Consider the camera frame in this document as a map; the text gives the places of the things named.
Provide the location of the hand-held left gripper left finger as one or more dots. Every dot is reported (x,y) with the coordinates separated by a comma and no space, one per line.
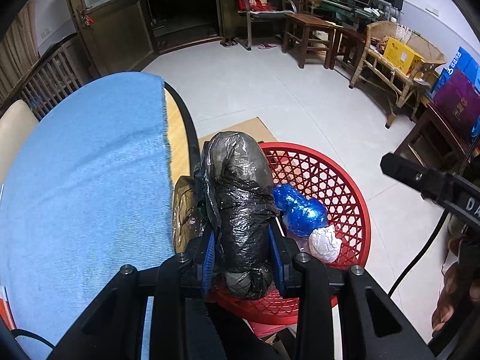
(208,266)

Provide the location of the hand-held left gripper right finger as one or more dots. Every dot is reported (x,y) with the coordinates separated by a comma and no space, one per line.
(277,262)

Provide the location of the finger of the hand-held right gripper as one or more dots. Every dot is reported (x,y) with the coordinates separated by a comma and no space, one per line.
(408,176)

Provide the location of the blue plastic bag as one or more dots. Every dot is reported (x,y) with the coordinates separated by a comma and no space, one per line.
(283,197)
(307,215)

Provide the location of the black plastic bag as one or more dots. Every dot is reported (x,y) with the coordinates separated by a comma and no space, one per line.
(240,202)

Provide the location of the red plastic basket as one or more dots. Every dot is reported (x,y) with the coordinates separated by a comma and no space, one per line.
(337,187)

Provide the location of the dark wooden side table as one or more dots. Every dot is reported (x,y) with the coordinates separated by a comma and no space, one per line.
(431,120)

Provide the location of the dark cloth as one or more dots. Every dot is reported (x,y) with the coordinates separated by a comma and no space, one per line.
(240,337)

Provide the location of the purple gift box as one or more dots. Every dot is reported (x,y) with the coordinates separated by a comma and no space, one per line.
(457,105)

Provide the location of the yellow cardboard box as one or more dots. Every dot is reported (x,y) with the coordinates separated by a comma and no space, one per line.
(401,54)

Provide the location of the large blue box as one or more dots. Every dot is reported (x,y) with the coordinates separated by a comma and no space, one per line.
(465,60)

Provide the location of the flat cardboard sheet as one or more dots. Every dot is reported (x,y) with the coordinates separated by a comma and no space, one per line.
(240,131)

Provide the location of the round wooden table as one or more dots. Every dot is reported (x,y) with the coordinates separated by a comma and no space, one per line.
(178,127)

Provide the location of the blue woven tablecloth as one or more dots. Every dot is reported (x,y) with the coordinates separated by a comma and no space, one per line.
(93,176)

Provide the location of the rattan bench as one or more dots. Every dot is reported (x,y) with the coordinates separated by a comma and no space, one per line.
(371,30)

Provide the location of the dark wooden stool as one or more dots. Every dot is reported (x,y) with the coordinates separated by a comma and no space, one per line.
(307,20)
(348,33)

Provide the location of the cluttered green desk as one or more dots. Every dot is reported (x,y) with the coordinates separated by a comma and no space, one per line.
(345,11)

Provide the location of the red slipper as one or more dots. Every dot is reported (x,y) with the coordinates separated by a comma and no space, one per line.
(267,46)

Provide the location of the dark sandals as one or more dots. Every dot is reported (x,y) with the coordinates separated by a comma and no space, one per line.
(228,42)

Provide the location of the beige sofa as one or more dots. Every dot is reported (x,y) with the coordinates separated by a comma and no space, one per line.
(15,131)

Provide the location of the wooden crib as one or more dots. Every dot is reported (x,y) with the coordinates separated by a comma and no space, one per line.
(48,78)

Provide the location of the red door ornament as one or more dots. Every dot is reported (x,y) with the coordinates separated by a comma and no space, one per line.
(87,18)

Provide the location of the beige curtain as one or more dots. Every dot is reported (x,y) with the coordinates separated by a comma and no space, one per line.
(15,52)

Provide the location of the metal frame chair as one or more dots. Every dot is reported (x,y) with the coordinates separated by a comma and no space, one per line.
(262,14)

